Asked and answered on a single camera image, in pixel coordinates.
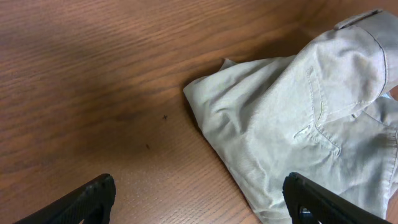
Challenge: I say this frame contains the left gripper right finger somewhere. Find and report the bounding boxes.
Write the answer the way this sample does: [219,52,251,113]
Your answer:
[282,172,390,224]

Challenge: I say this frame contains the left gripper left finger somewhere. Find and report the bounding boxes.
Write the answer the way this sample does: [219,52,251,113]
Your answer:
[16,174,116,224]

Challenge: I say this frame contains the khaki shorts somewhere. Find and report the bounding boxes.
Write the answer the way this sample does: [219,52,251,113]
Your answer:
[183,10,397,223]

